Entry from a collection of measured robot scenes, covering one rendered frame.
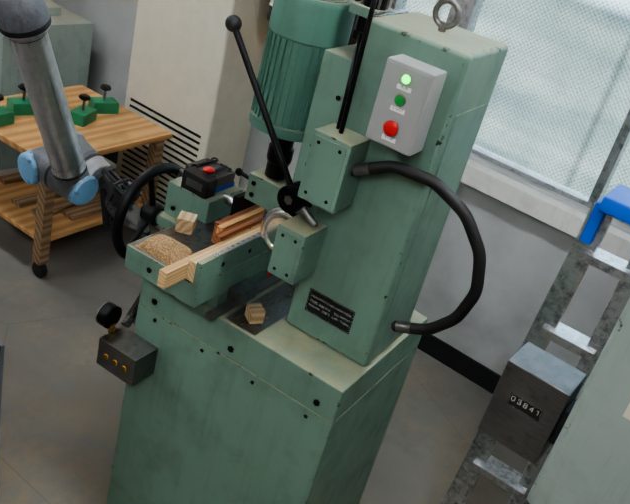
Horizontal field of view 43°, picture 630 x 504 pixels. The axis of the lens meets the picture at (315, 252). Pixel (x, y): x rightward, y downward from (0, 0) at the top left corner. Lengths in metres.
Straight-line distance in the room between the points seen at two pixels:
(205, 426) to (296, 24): 0.97
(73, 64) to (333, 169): 2.71
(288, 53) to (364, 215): 0.37
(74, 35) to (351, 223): 2.63
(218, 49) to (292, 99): 1.60
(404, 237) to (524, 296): 1.54
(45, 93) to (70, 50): 2.09
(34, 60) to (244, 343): 0.80
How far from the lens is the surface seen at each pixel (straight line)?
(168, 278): 1.69
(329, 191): 1.57
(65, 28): 4.04
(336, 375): 1.74
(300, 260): 1.66
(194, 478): 2.12
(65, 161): 2.14
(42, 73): 1.98
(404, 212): 1.60
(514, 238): 3.06
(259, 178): 1.87
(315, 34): 1.68
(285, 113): 1.74
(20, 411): 2.71
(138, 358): 1.95
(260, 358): 1.79
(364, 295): 1.71
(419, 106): 1.47
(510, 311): 3.16
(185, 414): 2.03
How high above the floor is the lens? 1.83
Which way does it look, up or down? 28 degrees down
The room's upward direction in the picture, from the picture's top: 16 degrees clockwise
